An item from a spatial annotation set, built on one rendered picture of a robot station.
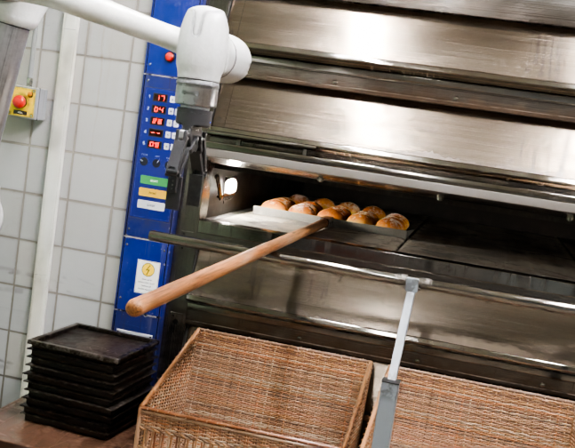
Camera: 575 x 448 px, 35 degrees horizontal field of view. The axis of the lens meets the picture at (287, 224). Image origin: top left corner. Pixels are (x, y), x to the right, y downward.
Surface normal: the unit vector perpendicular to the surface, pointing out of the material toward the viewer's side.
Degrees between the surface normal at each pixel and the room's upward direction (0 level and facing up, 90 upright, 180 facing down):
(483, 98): 90
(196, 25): 81
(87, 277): 90
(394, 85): 90
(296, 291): 70
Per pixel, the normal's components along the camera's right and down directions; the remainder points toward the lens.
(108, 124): -0.22, 0.07
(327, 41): -0.15, -0.26
